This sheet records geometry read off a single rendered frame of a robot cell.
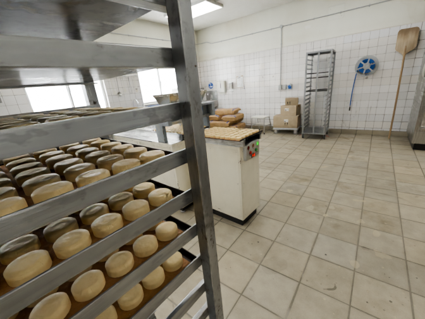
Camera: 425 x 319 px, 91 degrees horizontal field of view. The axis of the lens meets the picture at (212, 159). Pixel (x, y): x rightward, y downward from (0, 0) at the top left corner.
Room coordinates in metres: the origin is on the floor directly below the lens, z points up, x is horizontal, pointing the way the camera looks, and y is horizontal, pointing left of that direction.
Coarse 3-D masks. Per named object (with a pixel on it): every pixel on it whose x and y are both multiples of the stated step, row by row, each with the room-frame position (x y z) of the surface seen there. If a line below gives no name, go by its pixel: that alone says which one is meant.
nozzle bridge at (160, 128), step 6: (204, 102) 2.59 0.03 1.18; (210, 102) 2.52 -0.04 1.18; (204, 108) 2.56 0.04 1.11; (210, 108) 2.56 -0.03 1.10; (204, 114) 2.51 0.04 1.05; (210, 114) 2.56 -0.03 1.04; (174, 120) 2.21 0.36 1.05; (180, 120) 2.20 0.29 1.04; (204, 120) 2.65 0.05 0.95; (156, 126) 2.18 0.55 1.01; (162, 126) 2.11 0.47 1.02; (168, 126) 2.04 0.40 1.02; (162, 132) 2.12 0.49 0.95; (162, 138) 2.13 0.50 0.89
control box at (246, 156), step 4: (256, 140) 1.90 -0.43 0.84; (248, 144) 1.78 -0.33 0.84; (256, 144) 1.87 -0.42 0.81; (244, 148) 1.74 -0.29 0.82; (252, 148) 1.82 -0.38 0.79; (244, 152) 1.75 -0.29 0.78; (248, 152) 1.76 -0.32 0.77; (252, 152) 1.82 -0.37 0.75; (256, 152) 1.87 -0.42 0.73; (244, 156) 1.75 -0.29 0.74; (248, 156) 1.76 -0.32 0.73; (244, 160) 1.75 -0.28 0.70
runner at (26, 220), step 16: (160, 160) 0.35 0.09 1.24; (176, 160) 0.38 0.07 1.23; (112, 176) 0.29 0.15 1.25; (128, 176) 0.31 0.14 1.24; (144, 176) 0.33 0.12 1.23; (80, 192) 0.26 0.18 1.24; (96, 192) 0.27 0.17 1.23; (112, 192) 0.29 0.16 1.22; (32, 208) 0.22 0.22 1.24; (48, 208) 0.23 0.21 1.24; (64, 208) 0.24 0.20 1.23; (80, 208) 0.25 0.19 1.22; (0, 224) 0.20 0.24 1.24; (16, 224) 0.21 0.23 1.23; (32, 224) 0.21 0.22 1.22; (0, 240) 0.19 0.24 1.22
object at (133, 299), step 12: (168, 264) 0.39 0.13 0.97; (180, 264) 0.39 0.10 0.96; (156, 276) 0.36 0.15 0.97; (168, 276) 0.37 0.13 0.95; (132, 288) 0.33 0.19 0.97; (144, 288) 0.35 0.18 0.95; (156, 288) 0.34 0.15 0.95; (120, 300) 0.31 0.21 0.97; (132, 300) 0.30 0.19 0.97; (144, 300) 0.32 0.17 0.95; (108, 312) 0.28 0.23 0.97; (120, 312) 0.30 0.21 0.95; (132, 312) 0.29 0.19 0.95
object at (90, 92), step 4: (92, 84) 0.70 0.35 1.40; (84, 88) 0.69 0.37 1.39; (88, 88) 0.69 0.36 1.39; (92, 88) 0.70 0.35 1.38; (84, 92) 0.69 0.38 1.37; (88, 92) 0.69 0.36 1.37; (92, 92) 0.70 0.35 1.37; (96, 92) 0.70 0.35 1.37; (84, 96) 0.70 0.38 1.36; (88, 96) 0.68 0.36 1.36; (92, 96) 0.69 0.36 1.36; (96, 96) 0.70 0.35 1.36; (88, 100) 0.68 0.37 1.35; (92, 100) 0.69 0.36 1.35; (96, 100) 0.70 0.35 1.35; (88, 104) 0.69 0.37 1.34; (92, 104) 0.69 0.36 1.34; (152, 316) 0.70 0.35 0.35
